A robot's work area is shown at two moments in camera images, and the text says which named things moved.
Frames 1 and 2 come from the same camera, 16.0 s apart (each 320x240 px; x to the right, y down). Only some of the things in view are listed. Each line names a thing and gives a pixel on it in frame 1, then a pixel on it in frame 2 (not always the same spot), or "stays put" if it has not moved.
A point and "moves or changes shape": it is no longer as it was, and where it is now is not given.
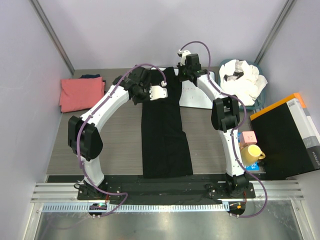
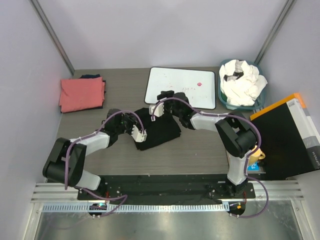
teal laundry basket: [259, 101] stays put
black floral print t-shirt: [165, 151] moves or changes shape
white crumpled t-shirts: [240, 79] stays put
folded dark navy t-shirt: [91, 76] stays put
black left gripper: [139, 97] -> [128, 122]
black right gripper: [185, 73] -> [166, 103]
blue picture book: [255, 166] stays put
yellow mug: [252, 153] stays put
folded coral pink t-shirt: [81, 94] stays put
